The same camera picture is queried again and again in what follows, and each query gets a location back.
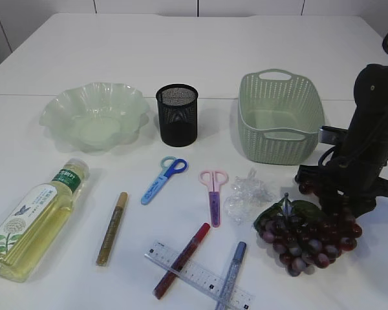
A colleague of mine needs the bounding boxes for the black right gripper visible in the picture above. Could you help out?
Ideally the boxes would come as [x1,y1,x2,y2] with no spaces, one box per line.
[295,152,388,218]

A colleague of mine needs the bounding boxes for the purple artificial grape bunch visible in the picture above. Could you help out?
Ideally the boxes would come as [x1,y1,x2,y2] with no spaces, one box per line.
[253,184,363,277]

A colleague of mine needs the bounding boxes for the clear plastic sheet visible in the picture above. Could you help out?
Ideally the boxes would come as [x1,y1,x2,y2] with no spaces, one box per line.
[223,168,278,225]

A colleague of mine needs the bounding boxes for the yellow tea bottle green label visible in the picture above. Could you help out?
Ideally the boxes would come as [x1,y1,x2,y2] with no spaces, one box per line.
[0,158,89,282]

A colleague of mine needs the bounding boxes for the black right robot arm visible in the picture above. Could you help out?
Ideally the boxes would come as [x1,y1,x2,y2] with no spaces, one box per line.
[295,63,388,217]

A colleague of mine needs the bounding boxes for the green plastic woven basket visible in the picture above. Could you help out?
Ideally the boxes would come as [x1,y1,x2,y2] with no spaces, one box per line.
[238,69,325,165]

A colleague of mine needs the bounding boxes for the blue glitter pen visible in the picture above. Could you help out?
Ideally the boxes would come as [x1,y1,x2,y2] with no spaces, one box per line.
[215,242,246,310]

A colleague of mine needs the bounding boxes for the clear plastic ruler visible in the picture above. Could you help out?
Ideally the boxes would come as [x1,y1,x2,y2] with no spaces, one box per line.
[145,242,254,309]

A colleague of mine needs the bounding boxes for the black mesh pen holder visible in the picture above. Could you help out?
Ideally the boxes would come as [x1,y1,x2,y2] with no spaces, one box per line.
[156,84,199,147]

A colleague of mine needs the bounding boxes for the red glitter pen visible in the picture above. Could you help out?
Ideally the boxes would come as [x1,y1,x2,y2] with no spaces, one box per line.
[153,223,210,300]

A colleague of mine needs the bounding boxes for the gold glitter pen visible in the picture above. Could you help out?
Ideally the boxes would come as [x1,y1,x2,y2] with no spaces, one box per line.
[96,192,128,266]

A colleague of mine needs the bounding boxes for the pale green wavy glass plate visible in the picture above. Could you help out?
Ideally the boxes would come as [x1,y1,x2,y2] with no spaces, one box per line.
[39,82,149,152]

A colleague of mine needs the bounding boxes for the pink scissors purple sheath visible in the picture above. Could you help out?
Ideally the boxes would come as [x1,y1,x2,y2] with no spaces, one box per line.
[199,170,228,227]

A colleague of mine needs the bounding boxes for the blue scissors with sheath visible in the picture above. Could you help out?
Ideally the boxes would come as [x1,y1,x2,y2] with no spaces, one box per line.
[140,156,188,205]

